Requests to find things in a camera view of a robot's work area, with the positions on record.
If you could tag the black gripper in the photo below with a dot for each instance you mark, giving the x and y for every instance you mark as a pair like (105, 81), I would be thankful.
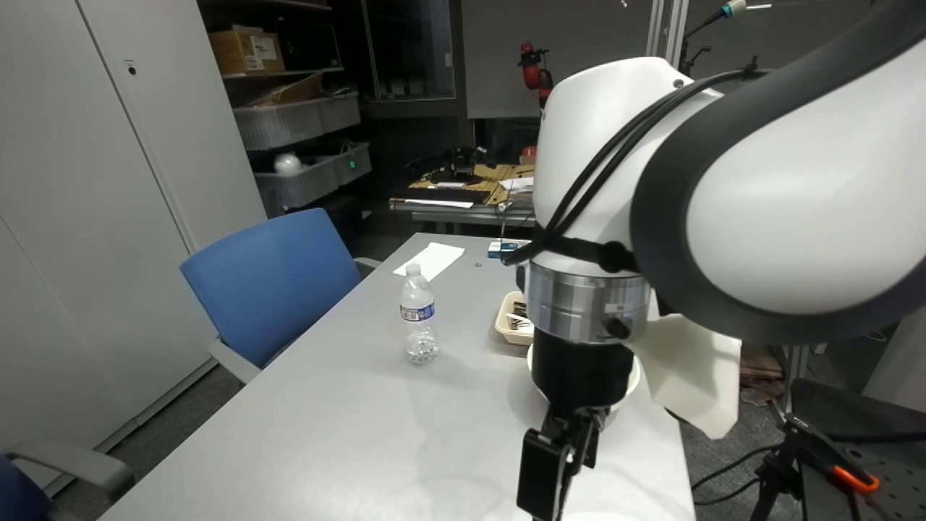
(579, 385)

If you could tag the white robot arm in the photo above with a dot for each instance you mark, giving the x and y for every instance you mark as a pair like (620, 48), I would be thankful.
(681, 221)

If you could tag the white bowl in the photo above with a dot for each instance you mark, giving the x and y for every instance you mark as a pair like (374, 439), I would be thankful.
(632, 385)

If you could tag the small white box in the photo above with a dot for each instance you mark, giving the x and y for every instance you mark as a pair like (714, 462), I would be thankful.
(501, 246)

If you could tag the clear water bottle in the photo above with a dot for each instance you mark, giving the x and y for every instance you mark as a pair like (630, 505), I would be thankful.
(417, 316)

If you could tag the white paper sheet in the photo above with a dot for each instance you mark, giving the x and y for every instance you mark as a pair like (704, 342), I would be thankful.
(432, 261)

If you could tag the black orange tripod clamp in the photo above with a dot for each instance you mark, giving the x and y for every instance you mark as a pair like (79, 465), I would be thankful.
(805, 446)

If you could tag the red black figure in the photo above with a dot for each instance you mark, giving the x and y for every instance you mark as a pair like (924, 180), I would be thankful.
(537, 75)

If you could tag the blue chair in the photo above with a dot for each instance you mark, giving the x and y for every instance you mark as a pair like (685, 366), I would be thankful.
(267, 284)

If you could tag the grey storage bins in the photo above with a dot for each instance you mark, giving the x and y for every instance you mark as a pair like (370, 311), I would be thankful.
(305, 152)

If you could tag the cardboard box on shelf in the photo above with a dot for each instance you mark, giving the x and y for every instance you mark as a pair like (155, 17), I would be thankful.
(247, 51)

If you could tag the grey storage cabinet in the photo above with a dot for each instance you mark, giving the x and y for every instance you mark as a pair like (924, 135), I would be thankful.
(118, 159)

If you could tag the aluminium frame post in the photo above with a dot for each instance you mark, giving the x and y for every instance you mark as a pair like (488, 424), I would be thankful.
(668, 29)

